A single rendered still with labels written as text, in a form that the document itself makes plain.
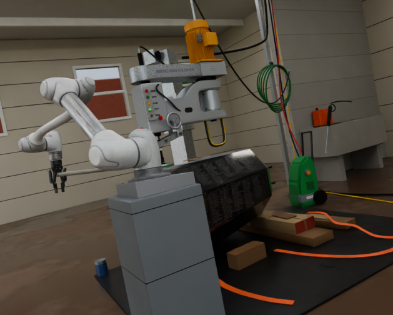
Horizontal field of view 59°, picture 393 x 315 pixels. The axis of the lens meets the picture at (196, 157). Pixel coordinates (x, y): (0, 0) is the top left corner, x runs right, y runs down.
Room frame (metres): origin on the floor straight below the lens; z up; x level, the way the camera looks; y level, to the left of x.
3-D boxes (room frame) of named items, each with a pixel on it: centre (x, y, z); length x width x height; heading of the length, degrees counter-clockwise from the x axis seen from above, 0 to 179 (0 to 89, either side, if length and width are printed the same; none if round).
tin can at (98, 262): (3.01, 1.00, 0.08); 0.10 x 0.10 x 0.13
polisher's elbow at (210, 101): (3.40, -0.23, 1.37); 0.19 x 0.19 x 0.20
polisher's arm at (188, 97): (3.24, -0.02, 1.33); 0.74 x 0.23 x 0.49; 124
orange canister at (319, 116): (5.73, -2.21, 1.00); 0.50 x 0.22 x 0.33; 119
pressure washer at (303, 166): (4.18, -1.23, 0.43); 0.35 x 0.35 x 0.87; 14
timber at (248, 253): (2.65, -0.24, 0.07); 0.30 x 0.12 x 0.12; 124
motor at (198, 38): (3.38, -0.24, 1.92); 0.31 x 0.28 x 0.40; 34
